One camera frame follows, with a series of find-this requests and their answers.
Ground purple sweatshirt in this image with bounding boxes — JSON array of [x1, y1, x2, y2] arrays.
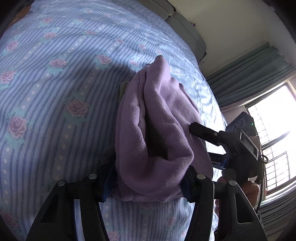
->
[[113, 56, 213, 202]]

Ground person's right hand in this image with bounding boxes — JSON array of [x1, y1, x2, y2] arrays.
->
[[214, 176, 261, 218]]

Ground green curtain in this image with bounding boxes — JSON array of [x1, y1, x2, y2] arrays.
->
[[206, 43, 295, 108]]

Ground blue floral striped bedspread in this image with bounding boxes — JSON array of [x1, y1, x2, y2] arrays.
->
[[1, 1, 226, 240]]

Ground grey padded headboard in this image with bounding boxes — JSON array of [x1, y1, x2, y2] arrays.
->
[[138, 0, 207, 62]]

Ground window with frame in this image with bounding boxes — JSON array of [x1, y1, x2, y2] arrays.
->
[[246, 83, 295, 195]]

